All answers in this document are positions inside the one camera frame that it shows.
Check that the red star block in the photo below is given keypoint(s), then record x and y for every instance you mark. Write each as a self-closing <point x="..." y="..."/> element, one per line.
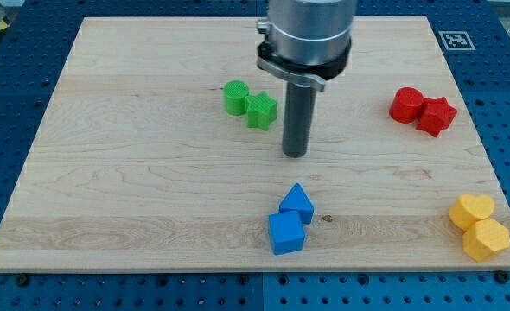
<point x="437" y="115"/>

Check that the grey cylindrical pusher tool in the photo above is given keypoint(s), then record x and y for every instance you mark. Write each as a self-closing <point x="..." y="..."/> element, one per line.
<point x="298" y="113"/>

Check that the wooden board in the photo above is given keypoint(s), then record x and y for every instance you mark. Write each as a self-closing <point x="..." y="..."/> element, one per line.
<point x="137" y="168"/>

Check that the green star block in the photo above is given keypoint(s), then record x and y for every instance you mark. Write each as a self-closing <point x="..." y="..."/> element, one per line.
<point x="261" y="111"/>

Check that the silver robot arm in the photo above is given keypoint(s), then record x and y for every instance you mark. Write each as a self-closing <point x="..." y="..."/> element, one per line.
<point x="306" y="42"/>

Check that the blue triangle block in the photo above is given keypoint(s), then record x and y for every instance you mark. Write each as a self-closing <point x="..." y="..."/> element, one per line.
<point x="297" y="200"/>

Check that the red cylinder block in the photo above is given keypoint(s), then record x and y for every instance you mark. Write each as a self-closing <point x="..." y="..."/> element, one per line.
<point x="406" y="105"/>

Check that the green cylinder block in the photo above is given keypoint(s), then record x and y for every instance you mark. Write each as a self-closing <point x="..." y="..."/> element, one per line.
<point x="235" y="92"/>

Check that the white fiducial marker tag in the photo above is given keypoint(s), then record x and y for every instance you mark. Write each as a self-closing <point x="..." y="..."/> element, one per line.
<point x="456" y="40"/>

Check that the yellow hexagon block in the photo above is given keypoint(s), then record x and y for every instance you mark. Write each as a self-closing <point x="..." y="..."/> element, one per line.
<point x="485" y="239"/>

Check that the yellow heart block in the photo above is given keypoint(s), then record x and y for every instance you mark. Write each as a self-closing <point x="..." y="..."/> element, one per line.
<point x="469" y="209"/>

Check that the blue cube block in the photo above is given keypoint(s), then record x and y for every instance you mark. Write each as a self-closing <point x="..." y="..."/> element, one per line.
<point x="286" y="232"/>

